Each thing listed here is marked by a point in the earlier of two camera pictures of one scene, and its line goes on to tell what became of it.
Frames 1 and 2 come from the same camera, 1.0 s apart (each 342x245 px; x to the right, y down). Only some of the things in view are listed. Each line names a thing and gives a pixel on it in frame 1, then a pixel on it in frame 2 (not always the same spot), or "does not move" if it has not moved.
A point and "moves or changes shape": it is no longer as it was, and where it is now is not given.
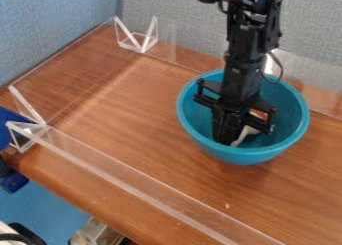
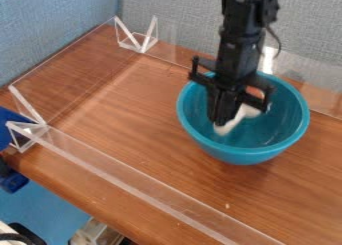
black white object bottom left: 16,234 does not move
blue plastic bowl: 265,147 does not move
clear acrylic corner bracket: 136,41 does not move
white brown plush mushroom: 247,129 moves or changes shape
